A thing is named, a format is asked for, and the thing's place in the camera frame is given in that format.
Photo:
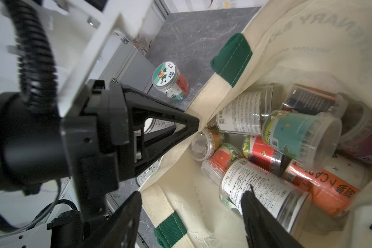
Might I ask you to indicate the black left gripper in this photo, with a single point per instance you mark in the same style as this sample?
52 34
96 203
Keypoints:
101 145

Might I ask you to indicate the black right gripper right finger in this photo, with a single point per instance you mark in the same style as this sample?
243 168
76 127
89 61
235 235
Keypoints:
262 229

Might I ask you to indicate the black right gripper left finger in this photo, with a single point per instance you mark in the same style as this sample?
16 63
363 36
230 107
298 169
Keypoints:
120 230

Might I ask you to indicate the white cartoon label seed jar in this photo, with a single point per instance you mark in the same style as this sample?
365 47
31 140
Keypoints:
168 79

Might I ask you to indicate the red orange label seed jar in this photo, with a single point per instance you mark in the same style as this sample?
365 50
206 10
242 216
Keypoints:
334 188

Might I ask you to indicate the clear purple label seed jar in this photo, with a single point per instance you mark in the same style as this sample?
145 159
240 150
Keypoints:
356 137

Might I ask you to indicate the white purple cartoon seed jar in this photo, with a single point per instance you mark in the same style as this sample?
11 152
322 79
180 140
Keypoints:
147 173

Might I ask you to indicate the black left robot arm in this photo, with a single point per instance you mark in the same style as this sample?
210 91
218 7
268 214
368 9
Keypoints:
31 148

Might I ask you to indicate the grey label seed jar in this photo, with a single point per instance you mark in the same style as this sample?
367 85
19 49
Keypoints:
288 204

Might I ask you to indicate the teal label seed jar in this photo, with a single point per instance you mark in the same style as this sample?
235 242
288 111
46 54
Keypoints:
310 140

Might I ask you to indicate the cream canvas tote bag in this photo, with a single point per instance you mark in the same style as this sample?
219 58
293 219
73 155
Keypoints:
327 44

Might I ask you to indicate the small clear orange jar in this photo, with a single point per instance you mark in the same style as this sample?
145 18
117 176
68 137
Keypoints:
205 144

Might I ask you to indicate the grey metal case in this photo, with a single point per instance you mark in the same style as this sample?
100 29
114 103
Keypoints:
121 62

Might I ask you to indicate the red green label jar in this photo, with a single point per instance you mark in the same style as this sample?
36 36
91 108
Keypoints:
216 167

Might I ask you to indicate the white text label jar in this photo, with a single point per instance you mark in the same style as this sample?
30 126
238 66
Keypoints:
247 113

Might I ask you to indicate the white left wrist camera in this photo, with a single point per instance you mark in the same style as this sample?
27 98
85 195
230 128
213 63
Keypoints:
78 31

